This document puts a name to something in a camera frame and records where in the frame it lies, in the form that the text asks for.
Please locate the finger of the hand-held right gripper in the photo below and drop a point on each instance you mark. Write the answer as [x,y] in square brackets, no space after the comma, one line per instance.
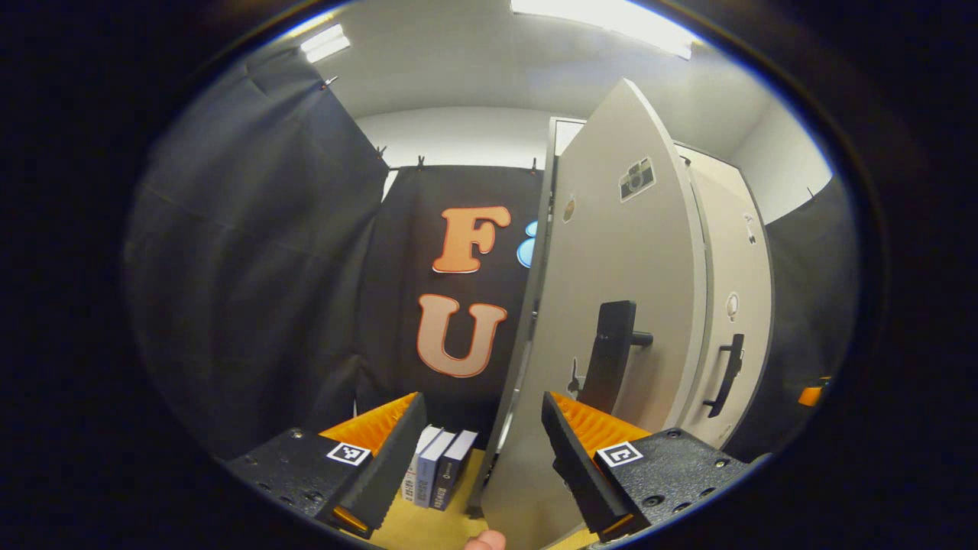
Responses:
[814,393]

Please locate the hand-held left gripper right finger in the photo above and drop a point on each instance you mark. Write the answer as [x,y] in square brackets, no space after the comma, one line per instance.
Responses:
[577,473]

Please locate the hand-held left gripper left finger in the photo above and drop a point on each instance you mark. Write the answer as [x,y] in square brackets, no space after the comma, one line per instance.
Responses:
[397,458]

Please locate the white cabinet door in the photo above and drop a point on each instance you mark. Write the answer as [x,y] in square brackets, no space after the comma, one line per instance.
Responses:
[733,260]
[611,244]

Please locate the white book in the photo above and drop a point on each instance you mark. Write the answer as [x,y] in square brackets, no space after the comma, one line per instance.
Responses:
[416,466]

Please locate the grey blue book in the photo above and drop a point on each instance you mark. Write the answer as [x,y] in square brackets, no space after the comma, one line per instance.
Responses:
[434,473]

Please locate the dark blue book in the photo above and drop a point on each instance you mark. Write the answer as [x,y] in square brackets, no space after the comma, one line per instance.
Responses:
[454,473]

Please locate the black backdrop cloth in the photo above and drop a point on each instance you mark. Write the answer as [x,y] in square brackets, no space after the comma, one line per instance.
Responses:
[810,305]
[405,229]
[252,252]

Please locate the ceiling light strip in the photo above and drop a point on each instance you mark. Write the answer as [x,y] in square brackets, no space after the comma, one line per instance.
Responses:
[325,42]

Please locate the ceiling light panel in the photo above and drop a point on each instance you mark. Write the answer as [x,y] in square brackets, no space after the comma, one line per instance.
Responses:
[603,19]

